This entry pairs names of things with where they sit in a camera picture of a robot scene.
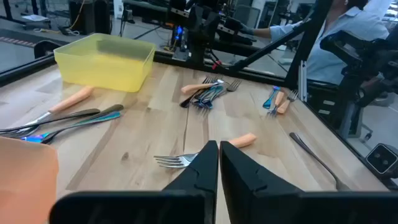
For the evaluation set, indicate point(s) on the iridescent blue spoon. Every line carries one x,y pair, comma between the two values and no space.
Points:
202,97

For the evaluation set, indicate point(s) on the yellow translucent plastic bin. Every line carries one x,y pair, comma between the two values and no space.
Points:
102,71

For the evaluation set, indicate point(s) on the black aluminium table frame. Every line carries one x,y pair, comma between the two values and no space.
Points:
307,40

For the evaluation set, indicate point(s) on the small black table camera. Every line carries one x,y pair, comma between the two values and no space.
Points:
382,158

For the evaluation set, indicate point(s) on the black metal fork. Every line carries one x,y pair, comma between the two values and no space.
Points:
186,102
234,85
297,139
109,109
77,113

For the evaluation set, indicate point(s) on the orange translucent plastic bin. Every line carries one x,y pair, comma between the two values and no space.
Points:
25,180

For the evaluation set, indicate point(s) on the red clip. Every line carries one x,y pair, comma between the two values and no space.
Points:
216,64

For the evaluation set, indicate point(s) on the black cabinet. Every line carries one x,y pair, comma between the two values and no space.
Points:
90,18

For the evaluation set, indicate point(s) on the person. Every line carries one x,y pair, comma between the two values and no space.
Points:
351,34

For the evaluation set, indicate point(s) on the person's hand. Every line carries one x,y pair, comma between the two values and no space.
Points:
248,29

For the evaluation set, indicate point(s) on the blue and orange cutlery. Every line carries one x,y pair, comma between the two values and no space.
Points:
283,107

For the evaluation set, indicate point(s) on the silver aluminium profile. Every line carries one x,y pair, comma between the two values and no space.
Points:
302,81

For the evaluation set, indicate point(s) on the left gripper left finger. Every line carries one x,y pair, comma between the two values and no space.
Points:
186,205

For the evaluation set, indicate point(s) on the iridescent blue fork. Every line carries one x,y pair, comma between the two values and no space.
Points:
93,120
269,99
209,103

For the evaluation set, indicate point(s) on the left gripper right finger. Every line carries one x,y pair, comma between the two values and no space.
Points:
280,205

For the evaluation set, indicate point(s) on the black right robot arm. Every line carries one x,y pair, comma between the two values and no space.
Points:
199,49

